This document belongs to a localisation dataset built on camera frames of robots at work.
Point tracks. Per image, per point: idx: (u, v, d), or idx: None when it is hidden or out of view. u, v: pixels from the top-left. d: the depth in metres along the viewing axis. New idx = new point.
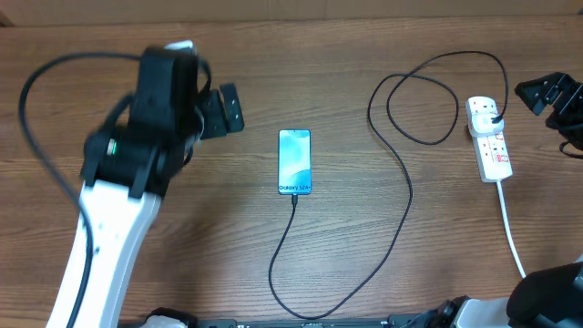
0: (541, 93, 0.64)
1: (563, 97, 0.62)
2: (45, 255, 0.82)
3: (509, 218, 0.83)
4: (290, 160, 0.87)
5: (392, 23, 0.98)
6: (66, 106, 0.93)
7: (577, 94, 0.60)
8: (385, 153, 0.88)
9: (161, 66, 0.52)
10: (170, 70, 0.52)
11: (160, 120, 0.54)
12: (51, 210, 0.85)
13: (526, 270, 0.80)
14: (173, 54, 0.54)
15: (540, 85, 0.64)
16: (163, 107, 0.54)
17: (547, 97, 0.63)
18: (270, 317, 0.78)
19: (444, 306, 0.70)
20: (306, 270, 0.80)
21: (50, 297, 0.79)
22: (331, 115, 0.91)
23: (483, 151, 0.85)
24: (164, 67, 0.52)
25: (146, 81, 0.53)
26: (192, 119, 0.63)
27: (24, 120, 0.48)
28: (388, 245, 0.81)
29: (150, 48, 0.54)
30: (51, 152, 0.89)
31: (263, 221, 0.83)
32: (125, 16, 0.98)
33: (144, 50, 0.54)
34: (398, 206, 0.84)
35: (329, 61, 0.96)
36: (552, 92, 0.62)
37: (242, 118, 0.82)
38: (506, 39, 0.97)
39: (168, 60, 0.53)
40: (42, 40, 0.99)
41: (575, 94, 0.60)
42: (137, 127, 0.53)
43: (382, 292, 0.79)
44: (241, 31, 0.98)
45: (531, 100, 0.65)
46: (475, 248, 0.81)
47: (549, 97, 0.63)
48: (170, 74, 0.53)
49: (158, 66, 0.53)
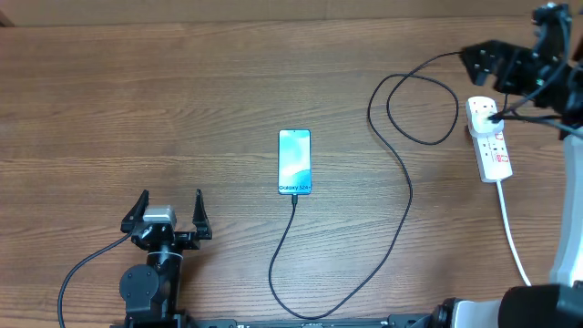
0: (482, 64, 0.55)
1: (504, 64, 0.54)
2: (45, 254, 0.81)
3: (509, 217, 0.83)
4: (290, 160, 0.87)
5: (392, 23, 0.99)
6: (67, 106, 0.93)
7: (516, 58, 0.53)
8: (385, 153, 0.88)
9: (143, 312, 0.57)
10: (149, 310, 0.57)
11: (158, 319, 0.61)
12: (50, 209, 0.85)
13: (526, 270, 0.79)
14: (145, 294, 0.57)
15: (477, 55, 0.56)
16: (157, 315, 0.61)
17: (488, 67, 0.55)
18: (270, 317, 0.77)
19: (438, 312, 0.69)
20: (306, 270, 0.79)
21: (51, 297, 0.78)
22: (330, 115, 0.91)
23: (483, 150, 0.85)
24: (146, 314, 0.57)
25: (136, 315, 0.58)
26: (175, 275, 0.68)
27: (63, 319, 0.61)
28: (388, 245, 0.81)
29: (125, 293, 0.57)
30: (50, 152, 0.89)
31: (263, 221, 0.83)
32: (126, 16, 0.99)
33: (124, 296, 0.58)
34: (398, 206, 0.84)
35: (329, 60, 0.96)
36: (490, 62, 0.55)
37: (211, 227, 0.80)
38: (505, 39, 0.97)
39: (145, 304, 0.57)
40: (43, 41, 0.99)
41: (513, 58, 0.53)
42: (148, 323, 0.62)
43: (382, 291, 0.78)
44: (241, 31, 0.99)
45: (472, 71, 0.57)
46: (475, 248, 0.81)
47: (489, 67, 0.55)
48: (151, 312, 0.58)
49: (142, 313, 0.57)
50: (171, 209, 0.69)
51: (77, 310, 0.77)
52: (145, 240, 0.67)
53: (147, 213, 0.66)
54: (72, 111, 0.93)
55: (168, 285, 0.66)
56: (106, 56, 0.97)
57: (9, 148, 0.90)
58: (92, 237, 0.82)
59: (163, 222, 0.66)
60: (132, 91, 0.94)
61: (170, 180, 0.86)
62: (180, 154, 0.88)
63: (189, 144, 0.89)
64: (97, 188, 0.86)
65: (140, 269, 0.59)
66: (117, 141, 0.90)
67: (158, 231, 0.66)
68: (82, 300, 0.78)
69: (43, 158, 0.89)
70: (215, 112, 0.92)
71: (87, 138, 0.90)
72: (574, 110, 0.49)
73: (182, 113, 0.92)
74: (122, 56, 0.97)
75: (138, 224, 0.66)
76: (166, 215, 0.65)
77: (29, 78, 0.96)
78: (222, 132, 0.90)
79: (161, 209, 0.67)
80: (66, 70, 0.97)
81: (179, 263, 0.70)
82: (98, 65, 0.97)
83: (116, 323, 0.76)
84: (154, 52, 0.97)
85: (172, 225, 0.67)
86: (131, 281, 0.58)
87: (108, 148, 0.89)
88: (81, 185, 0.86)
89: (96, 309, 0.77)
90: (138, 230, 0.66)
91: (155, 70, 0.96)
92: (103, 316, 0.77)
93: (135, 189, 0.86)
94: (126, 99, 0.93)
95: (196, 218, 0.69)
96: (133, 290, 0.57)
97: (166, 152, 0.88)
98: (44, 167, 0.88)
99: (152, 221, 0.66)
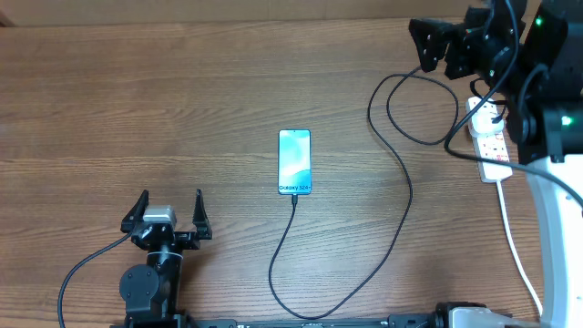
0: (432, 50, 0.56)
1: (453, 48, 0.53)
2: (45, 254, 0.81)
3: (509, 218, 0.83)
4: (290, 160, 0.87)
5: (392, 23, 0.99)
6: (67, 106, 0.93)
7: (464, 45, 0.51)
8: (385, 153, 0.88)
9: (143, 312, 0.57)
10: (149, 310, 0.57)
11: (158, 319, 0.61)
12: (50, 209, 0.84)
13: (526, 270, 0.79)
14: (145, 294, 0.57)
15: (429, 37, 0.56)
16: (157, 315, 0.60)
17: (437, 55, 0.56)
18: (270, 317, 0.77)
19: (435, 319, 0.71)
20: (306, 270, 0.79)
21: (51, 297, 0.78)
22: (330, 115, 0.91)
23: (483, 150, 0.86)
24: (146, 314, 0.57)
25: (136, 315, 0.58)
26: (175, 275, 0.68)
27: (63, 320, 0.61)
28: (388, 245, 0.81)
29: (125, 294, 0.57)
30: (50, 152, 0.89)
31: (263, 221, 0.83)
32: (126, 16, 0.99)
33: (124, 296, 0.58)
34: (398, 206, 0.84)
35: (329, 60, 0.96)
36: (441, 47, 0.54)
37: (211, 227, 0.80)
38: None
39: (145, 304, 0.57)
40: (43, 41, 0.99)
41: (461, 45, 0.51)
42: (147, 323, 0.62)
43: (382, 291, 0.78)
44: (241, 31, 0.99)
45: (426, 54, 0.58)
46: (475, 248, 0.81)
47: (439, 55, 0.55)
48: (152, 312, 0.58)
49: (142, 313, 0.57)
50: (171, 209, 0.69)
51: (78, 310, 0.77)
52: (146, 240, 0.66)
53: (147, 214, 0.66)
54: (72, 111, 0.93)
55: (168, 285, 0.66)
56: (106, 55, 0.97)
57: (9, 148, 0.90)
58: (92, 237, 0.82)
59: (163, 222, 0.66)
60: (132, 91, 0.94)
61: (170, 180, 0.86)
62: (180, 154, 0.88)
63: (189, 144, 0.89)
64: (97, 188, 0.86)
65: (140, 269, 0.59)
66: (117, 141, 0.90)
67: (157, 230, 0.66)
68: (82, 300, 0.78)
69: (44, 158, 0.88)
70: (215, 112, 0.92)
71: (87, 138, 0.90)
72: (527, 138, 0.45)
73: (182, 113, 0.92)
74: (122, 56, 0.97)
75: (138, 224, 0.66)
76: (166, 215, 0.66)
77: (29, 78, 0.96)
78: (222, 132, 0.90)
79: (162, 209, 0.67)
80: (66, 69, 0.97)
81: (179, 263, 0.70)
82: (98, 65, 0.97)
83: (116, 323, 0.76)
84: (154, 52, 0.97)
85: (172, 224, 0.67)
86: (132, 281, 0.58)
87: (108, 148, 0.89)
88: (81, 185, 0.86)
89: (96, 309, 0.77)
90: (138, 230, 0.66)
91: (155, 70, 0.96)
92: (103, 316, 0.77)
93: (135, 189, 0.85)
94: (126, 99, 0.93)
95: (196, 218, 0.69)
96: (134, 290, 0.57)
97: (166, 152, 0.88)
98: (44, 167, 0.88)
99: (152, 221, 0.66)
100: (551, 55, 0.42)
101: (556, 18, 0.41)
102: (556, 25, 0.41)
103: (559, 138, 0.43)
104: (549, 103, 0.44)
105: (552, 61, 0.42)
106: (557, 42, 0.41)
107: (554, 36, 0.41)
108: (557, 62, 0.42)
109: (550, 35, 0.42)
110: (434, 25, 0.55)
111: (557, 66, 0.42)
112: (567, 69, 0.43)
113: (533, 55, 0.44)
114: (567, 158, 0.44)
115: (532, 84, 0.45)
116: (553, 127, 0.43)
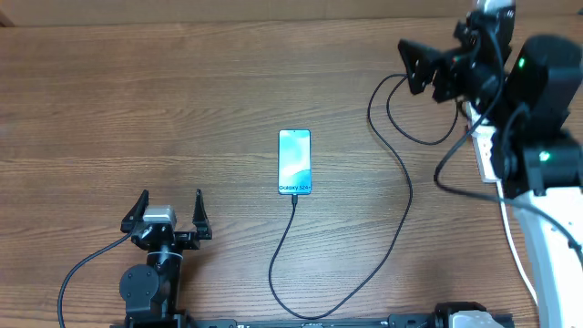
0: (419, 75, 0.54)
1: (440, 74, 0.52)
2: (45, 254, 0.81)
3: (510, 218, 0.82)
4: (290, 160, 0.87)
5: (392, 23, 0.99)
6: (67, 106, 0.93)
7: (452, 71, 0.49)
8: (385, 153, 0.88)
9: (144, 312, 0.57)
10: (149, 310, 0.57)
11: (158, 319, 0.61)
12: (50, 209, 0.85)
13: (526, 270, 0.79)
14: (146, 294, 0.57)
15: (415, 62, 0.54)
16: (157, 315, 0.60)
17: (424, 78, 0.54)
18: (270, 317, 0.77)
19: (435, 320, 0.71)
20: (306, 270, 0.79)
21: (51, 297, 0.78)
22: (330, 115, 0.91)
23: (483, 151, 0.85)
24: (146, 314, 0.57)
25: (136, 315, 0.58)
26: (175, 275, 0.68)
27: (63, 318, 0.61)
28: (388, 245, 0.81)
29: (126, 294, 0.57)
30: (50, 152, 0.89)
31: (263, 220, 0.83)
32: (126, 16, 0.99)
33: (124, 296, 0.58)
34: (398, 206, 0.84)
35: (329, 60, 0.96)
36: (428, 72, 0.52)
37: (211, 227, 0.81)
38: None
39: (145, 304, 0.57)
40: (43, 41, 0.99)
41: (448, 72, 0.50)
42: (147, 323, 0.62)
43: (382, 291, 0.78)
44: (241, 31, 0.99)
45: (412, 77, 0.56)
46: (475, 248, 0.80)
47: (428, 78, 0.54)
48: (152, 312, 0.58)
49: (142, 313, 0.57)
50: (171, 208, 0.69)
51: (78, 310, 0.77)
52: (146, 240, 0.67)
53: (147, 213, 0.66)
54: (72, 111, 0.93)
55: (168, 285, 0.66)
56: (106, 56, 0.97)
57: (9, 148, 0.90)
58: (92, 237, 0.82)
59: (163, 222, 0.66)
60: (132, 91, 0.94)
61: (170, 180, 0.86)
62: (180, 154, 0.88)
63: (189, 144, 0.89)
64: (97, 188, 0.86)
65: (140, 269, 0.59)
66: (117, 141, 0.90)
67: (158, 231, 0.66)
68: (82, 300, 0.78)
69: (44, 158, 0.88)
70: (215, 112, 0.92)
71: (87, 138, 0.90)
72: (509, 174, 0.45)
73: (182, 113, 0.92)
74: (122, 56, 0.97)
75: (138, 224, 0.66)
76: (166, 215, 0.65)
77: (29, 78, 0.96)
78: (222, 132, 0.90)
79: (161, 209, 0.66)
80: (66, 69, 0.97)
81: (179, 263, 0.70)
82: (98, 65, 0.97)
83: (116, 323, 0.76)
84: (154, 52, 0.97)
85: (172, 224, 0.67)
86: (132, 281, 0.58)
87: (108, 148, 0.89)
88: (81, 185, 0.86)
89: (96, 309, 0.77)
90: (138, 230, 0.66)
91: (155, 70, 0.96)
92: (103, 316, 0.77)
93: (135, 189, 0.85)
94: (126, 99, 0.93)
95: (196, 218, 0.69)
96: (134, 290, 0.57)
97: (167, 152, 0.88)
98: (44, 167, 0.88)
99: (152, 221, 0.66)
100: (533, 97, 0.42)
101: (536, 62, 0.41)
102: (537, 69, 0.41)
103: (540, 175, 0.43)
104: (529, 141, 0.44)
105: (533, 102, 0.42)
106: (538, 85, 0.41)
107: (536, 79, 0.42)
108: (538, 105, 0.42)
109: (533, 76, 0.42)
110: (418, 51, 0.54)
111: (538, 107, 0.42)
112: (548, 111, 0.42)
113: (516, 93, 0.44)
114: (548, 191, 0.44)
115: (514, 122, 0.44)
116: (533, 164, 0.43)
